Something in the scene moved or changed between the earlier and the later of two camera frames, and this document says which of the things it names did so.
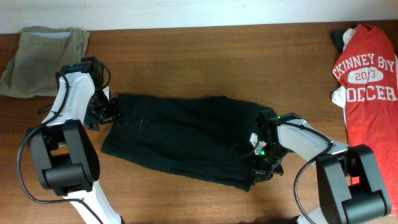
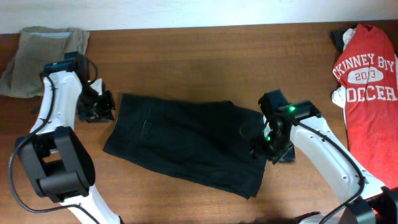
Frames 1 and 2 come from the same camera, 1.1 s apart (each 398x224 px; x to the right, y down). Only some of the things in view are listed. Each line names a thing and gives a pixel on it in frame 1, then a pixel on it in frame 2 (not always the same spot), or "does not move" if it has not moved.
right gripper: x=259 y=173 -> x=257 y=152
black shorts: x=206 y=137 does not move
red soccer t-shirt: x=367 y=72 does not move
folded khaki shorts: x=40 y=53 does not move
